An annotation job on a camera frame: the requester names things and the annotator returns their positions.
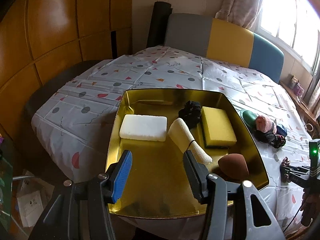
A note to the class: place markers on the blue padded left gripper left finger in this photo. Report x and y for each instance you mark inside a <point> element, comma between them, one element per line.
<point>118,174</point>

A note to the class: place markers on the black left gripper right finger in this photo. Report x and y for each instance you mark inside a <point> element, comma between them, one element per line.
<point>197,177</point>

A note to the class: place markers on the brown makeup sponge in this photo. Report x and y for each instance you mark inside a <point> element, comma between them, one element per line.
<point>234,166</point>

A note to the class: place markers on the yellow sponge block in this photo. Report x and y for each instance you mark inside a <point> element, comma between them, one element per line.
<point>217,128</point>

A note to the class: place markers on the beige bandage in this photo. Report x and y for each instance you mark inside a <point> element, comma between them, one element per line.
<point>182,137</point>

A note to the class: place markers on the blue tissue pack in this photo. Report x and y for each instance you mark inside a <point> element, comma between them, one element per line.
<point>281,130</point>

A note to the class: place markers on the black scrunchie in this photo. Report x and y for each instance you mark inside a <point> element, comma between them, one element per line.
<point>191,113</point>

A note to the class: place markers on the white sponge block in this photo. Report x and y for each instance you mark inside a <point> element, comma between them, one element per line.
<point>144,127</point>

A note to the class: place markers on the pink fluffy sock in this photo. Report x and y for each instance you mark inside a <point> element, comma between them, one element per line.
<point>265,124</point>

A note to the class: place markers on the green silicone travel bottle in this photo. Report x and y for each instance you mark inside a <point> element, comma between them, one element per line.
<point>249,118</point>

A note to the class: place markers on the person right hand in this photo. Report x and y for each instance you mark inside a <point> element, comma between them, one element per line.
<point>311,199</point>

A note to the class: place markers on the wooden side shelf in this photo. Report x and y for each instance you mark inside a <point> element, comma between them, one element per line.
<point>301,107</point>

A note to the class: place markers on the patterned white tablecloth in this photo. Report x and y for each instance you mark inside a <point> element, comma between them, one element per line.
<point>78,125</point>

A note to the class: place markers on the papers on floor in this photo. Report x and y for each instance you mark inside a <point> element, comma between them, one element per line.
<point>32,197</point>

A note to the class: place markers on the purple box on shelf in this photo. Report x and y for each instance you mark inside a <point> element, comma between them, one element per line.
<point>296,87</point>

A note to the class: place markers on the grey yellow blue sofa backrest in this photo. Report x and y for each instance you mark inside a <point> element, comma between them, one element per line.
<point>223,41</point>

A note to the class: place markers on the black rolled mat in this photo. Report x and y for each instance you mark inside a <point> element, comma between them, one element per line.
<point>158,24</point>

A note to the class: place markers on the patterned window curtain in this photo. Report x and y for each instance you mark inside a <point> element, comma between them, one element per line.
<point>240,12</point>

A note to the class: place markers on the wooden wall cabinet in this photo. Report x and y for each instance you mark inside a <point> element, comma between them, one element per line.
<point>42,38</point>

